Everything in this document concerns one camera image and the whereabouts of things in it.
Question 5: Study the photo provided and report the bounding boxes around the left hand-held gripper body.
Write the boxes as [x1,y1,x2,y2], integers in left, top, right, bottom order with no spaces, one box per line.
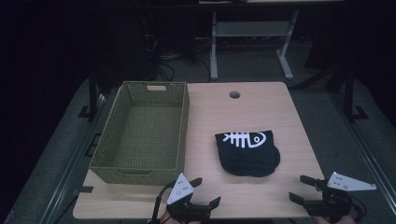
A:
[166,173,217,223]

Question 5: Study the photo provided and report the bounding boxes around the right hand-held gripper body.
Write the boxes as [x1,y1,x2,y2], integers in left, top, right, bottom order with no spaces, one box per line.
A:
[304,171,377,224]

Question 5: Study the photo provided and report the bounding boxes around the black fish-skeleton print cloth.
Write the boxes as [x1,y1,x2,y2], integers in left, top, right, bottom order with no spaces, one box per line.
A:
[214,130,281,178]

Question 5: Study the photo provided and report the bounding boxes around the green woven basket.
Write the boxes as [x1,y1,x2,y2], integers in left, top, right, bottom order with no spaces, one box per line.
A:
[89,80,191,187]

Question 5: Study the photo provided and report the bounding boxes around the person's left hand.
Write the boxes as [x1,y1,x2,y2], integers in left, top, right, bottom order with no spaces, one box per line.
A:
[159,210,201,224]

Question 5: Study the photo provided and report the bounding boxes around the person's right hand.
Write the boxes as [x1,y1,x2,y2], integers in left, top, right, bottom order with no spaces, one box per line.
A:
[312,214,358,224]

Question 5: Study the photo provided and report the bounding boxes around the black metal stand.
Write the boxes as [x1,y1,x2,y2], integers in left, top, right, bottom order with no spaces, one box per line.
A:
[326,60,370,123]
[78,66,104,120]

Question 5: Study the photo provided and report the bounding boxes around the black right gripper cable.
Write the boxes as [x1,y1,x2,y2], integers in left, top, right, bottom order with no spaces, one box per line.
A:
[352,196,367,222]

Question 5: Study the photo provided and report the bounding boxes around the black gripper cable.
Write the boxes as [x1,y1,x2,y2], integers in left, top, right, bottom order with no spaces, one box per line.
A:
[352,196,367,222]
[148,181,176,224]

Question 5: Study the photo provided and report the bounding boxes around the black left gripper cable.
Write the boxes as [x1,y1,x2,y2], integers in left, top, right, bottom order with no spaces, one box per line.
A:
[148,181,176,224]

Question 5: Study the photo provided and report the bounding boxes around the grey metal floor rail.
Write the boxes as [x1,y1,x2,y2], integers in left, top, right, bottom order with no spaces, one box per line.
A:
[330,91,396,208]
[38,92,108,224]

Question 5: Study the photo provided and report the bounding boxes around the tangle of floor cables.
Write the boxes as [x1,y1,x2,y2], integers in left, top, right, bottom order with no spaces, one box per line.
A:
[143,31,213,82]

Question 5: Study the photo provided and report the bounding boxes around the white metal desk frame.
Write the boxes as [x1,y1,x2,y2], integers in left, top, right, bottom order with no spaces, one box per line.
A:
[209,8,301,81]

